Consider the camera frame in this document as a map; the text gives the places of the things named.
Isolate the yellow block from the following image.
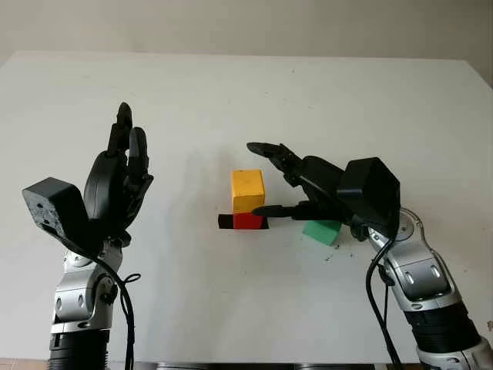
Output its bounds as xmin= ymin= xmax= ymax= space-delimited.
xmin=230 ymin=169 xmax=267 ymax=213

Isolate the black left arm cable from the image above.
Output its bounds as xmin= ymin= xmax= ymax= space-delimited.
xmin=92 ymin=256 xmax=142 ymax=370

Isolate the red block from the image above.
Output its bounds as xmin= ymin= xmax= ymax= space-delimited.
xmin=232 ymin=210 xmax=267 ymax=230

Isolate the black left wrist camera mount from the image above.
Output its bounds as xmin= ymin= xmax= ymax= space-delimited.
xmin=22 ymin=177 xmax=105 ymax=260

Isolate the dark robot torso edge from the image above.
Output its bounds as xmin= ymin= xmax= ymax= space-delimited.
xmin=153 ymin=362 xmax=390 ymax=370

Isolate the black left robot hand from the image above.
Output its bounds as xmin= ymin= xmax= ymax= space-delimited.
xmin=82 ymin=102 xmax=154 ymax=244

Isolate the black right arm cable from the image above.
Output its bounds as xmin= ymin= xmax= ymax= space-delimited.
xmin=365 ymin=238 xmax=404 ymax=365

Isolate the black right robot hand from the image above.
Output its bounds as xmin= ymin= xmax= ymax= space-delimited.
xmin=246 ymin=141 xmax=370 ymax=242

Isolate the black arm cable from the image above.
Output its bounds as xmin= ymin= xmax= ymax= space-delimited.
xmin=92 ymin=256 xmax=142 ymax=370
xmin=365 ymin=238 xmax=404 ymax=365

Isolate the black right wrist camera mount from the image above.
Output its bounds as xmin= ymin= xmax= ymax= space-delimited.
xmin=337 ymin=156 xmax=401 ymax=237

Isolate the green block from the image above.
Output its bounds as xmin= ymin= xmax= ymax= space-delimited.
xmin=301 ymin=220 xmax=343 ymax=246

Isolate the black tape strip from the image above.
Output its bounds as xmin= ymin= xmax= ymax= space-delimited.
xmin=216 ymin=214 xmax=270 ymax=231

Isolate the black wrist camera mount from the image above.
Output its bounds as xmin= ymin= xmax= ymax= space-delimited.
xmin=337 ymin=156 xmax=401 ymax=237
xmin=22 ymin=177 xmax=105 ymax=260

